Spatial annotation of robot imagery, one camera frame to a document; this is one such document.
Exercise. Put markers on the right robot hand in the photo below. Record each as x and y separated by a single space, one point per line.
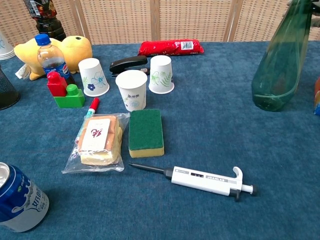
316 21

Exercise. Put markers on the green spray bottle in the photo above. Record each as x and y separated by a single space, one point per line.
280 65

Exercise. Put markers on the dark drink bottle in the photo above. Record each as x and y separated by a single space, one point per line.
50 25

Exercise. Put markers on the Pepsi bottle with blue cap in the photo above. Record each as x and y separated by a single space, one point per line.
51 57

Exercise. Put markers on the colourful orange blue box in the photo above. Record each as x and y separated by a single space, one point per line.
317 100

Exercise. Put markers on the red plastic package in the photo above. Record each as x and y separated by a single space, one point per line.
165 47

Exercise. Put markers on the green leaf paper cup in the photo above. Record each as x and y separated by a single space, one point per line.
161 75

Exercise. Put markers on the black stapler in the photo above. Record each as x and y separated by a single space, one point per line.
127 62

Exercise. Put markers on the woven wooden folding screen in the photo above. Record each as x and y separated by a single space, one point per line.
120 20

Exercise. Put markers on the white paper cup with text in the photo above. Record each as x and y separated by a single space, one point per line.
132 92

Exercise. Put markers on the white pipette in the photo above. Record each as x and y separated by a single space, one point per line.
200 181

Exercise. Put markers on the green yellow sponge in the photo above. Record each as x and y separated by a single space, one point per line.
146 130

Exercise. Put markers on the blue flower paper cup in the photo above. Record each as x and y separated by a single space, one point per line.
93 77

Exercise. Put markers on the red marker pen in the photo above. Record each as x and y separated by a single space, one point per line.
94 103

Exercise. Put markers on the yellow plush toy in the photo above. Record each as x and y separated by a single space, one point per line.
75 50

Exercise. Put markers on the bagged sandwich bread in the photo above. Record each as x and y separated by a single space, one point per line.
96 140

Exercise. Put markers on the green toy block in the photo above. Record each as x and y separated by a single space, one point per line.
72 100

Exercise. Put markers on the red toy block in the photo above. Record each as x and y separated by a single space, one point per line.
56 86

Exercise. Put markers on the stack of white paper cups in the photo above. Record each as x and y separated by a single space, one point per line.
5 50

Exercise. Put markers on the black mesh pen holder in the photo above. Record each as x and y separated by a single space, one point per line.
6 92

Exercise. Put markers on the blue white drink can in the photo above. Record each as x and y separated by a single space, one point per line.
22 202

